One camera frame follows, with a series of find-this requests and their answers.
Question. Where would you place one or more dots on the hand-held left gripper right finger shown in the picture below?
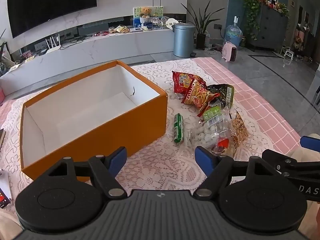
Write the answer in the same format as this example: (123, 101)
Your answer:
(205, 160)

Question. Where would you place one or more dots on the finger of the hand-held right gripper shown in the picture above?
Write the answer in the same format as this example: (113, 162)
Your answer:
(311, 143)
(277, 157)

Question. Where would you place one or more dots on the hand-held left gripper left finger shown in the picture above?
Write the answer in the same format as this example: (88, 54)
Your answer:
(117, 158)

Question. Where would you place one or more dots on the clear packet with red top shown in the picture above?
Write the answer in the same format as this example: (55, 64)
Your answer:
(223, 143)

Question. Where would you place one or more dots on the orange cardboard box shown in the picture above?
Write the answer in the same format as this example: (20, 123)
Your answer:
(112, 135)

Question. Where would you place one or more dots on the clear bag of white balls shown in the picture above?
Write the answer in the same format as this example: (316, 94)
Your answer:
(205, 135)

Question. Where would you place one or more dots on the green sausage stick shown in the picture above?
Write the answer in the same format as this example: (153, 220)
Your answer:
(178, 130)

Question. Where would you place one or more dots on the clear bag of yellow-brown snack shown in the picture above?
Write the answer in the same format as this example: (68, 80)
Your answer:
(238, 127)

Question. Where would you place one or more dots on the red fries snack bag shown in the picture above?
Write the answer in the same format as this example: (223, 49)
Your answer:
(200, 97)

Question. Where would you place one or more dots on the dark green snack bag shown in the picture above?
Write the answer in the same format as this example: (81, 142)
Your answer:
(225, 92)

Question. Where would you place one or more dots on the red snack bag yellow print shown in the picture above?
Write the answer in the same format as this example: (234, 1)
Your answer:
(181, 82)

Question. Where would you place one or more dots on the person's beige trouser leg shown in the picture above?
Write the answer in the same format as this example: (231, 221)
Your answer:
(308, 217)
(6, 223)

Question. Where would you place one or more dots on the pink checked tablecloth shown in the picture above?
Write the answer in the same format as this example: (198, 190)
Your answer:
(262, 110)

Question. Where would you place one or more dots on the white step stool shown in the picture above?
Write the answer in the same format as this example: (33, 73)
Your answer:
(288, 53)

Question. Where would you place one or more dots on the pink space heater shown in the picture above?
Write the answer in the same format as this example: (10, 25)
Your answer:
(229, 52)

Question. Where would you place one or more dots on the booklet with red print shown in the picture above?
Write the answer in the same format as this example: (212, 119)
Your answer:
(4, 192)

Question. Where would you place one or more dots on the dark grey cabinet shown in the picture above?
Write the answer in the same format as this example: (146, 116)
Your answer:
(271, 30)

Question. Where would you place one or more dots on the blue-grey trash bin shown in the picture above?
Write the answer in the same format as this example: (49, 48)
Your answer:
(183, 41)

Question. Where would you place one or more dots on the blue water jug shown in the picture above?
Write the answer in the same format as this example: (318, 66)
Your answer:
(233, 33)

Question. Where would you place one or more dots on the snack packs on console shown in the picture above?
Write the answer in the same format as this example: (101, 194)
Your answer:
(120, 29)

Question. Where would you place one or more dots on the white router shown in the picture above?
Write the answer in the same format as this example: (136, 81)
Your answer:
(53, 45)

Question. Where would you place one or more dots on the blue and white box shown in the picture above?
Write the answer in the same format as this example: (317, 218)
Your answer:
(145, 25)

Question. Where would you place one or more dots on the potted plant with long leaves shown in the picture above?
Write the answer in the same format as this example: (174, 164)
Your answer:
(201, 22)

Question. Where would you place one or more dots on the brown teddy bear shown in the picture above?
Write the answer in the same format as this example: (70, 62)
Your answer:
(145, 12)

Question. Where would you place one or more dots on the trailing green plant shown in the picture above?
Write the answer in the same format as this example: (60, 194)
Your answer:
(251, 5)

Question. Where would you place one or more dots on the green printed card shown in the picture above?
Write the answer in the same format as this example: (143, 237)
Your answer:
(157, 11)

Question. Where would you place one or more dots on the black television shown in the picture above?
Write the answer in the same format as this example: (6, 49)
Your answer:
(50, 5)

